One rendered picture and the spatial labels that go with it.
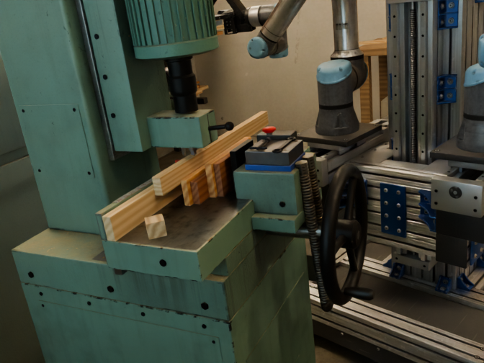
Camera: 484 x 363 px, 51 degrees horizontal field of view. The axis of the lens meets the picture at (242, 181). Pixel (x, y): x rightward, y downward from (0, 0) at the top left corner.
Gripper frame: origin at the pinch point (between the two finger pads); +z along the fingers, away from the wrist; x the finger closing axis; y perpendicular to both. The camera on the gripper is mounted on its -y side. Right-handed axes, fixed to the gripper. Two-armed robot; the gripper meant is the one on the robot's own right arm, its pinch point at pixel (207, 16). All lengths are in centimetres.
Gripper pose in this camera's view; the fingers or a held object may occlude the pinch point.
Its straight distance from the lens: 213.2
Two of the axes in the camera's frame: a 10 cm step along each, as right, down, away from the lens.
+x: 4.7, -4.8, 7.4
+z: -8.6, -0.7, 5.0
